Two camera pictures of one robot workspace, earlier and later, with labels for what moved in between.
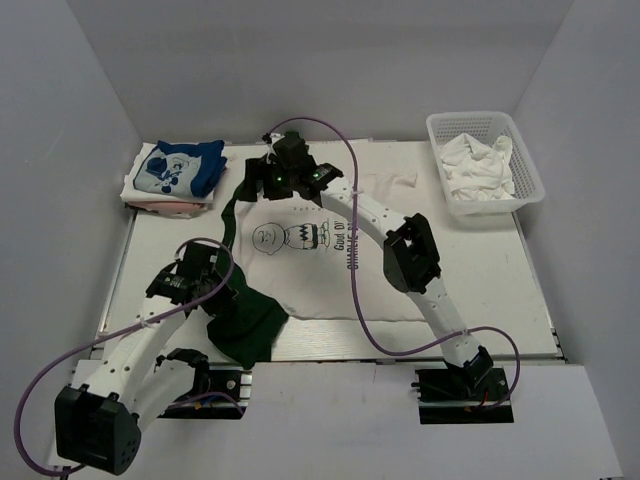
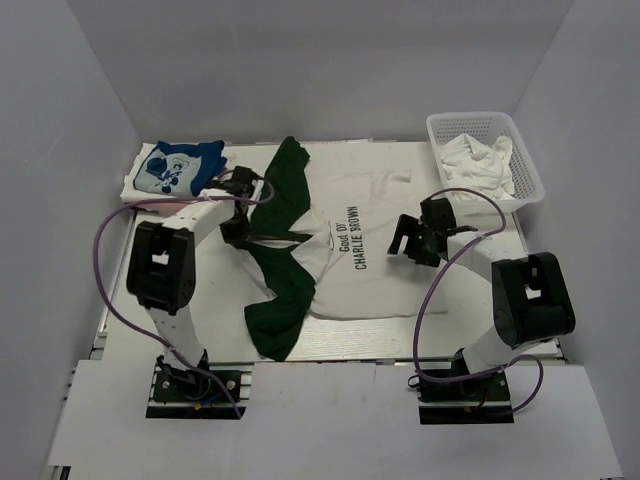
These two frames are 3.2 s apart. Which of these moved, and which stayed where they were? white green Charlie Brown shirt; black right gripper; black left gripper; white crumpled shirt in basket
Moved: black left gripper; white green Charlie Brown shirt; black right gripper
Stayed: white crumpled shirt in basket
